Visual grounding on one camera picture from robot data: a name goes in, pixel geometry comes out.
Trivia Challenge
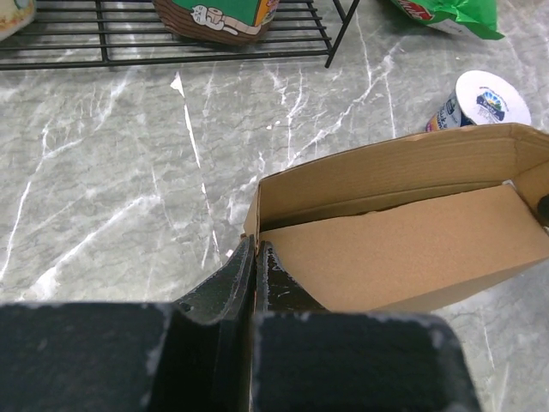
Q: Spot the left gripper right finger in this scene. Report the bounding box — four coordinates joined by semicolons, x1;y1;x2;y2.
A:
255;241;328;312

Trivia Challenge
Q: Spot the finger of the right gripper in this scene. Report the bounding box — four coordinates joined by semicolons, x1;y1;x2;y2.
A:
533;195;549;227

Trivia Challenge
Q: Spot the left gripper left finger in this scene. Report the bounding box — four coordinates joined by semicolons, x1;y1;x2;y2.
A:
169;236;256;411

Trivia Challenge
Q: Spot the brown cardboard box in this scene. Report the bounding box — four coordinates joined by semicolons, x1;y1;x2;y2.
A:
244;124;548;312

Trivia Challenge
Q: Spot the small purple yogurt cup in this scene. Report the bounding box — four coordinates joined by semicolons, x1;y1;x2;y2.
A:
425;70;532;132

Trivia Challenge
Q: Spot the green Chuba chips bag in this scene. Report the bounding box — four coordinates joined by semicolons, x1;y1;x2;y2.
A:
391;0;504;40

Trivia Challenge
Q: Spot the white lidded cup lower shelf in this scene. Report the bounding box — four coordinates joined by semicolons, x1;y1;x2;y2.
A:
0;0;36;41

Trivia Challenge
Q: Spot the black wire rack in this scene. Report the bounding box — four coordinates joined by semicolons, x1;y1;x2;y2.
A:
1;1;359;71

